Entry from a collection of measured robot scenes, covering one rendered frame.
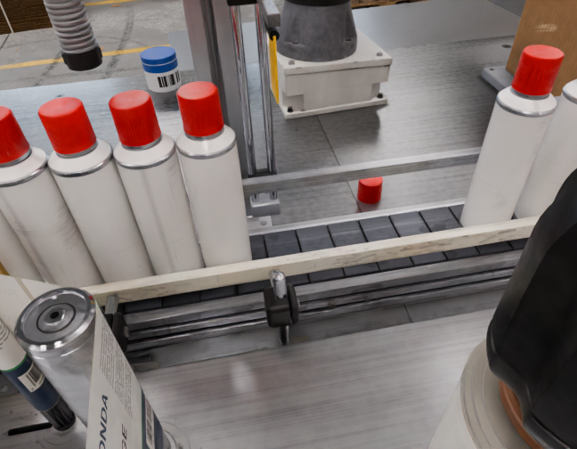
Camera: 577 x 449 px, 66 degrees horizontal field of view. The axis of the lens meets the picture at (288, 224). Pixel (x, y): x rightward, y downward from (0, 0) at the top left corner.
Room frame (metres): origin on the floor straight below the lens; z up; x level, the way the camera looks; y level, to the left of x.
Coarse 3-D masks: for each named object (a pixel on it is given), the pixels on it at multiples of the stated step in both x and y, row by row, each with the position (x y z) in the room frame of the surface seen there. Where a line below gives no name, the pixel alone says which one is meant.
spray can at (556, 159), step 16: (576, 80) 0.39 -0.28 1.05; (560, 96) 0.40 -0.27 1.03; (576, 96) 0.37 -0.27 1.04; (560, 112) 0.38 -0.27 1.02; (576, 112) 0.37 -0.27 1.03; (560, 128) 0.38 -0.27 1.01; (576, 128) 0.36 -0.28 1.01; (544, 144) 0.39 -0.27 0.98; (560, 144) 0.37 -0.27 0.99; (576, 144) 0.36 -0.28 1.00; (544, 160) 0.38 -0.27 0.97; (560, 160) 0.36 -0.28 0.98; (576, 160) 0.36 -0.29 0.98; (528, 176) 0.39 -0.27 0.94; (544, 176) 0.37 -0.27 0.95; (560, 176) 0.36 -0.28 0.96; (528, 192) 0.38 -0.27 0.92; (544, 192) 0.37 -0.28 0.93; (528, 208) 0.37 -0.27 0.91; (544, 208) 0.36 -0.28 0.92
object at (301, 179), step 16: (384, 160) 0.40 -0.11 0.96; (400, 160) 0.40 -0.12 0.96; (416, 160) 0.40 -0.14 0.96; (432, 160) 0.40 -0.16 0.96; (448, 160) 0.40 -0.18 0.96; (464, 160) 0.40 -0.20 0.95; (272, 176) 0.38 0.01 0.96; (288, 176) 0.38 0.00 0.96; (304, 176) 0.38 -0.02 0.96; (320, 176) 0.38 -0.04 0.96; (336, 176) 0.38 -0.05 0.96; (352, 176) 0.39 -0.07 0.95; (368, 176) 0.39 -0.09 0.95; (256, 192) 0.37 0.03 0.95
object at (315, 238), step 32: (352, 224) 0.39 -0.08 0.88; (384, 224) 0.39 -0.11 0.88; (416, 224) 0.38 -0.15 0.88; (448, 224) 0.38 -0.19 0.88; (256, 256) 0.35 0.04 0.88; (416, 256) 0.33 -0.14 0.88; (448, 256) 0.33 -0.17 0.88; (480, 256) 0.34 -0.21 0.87; (224, 288) 0.30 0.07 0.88; (256, 288) 0.30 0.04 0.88
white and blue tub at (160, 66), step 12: (156, 48) 0.92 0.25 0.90; (168, 48) 0.91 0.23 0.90; (144, 60) 0.87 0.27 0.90; (156, 60) 0.86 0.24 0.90; (168, 60) 0.87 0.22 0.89; (144, 72) 0.88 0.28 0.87; (156, 72) 0.86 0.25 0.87; (168, 72) 0.87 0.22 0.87; (156, 84) 0.86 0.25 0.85; (168, 84) 0.87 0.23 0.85; (180, 84) 0.89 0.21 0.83
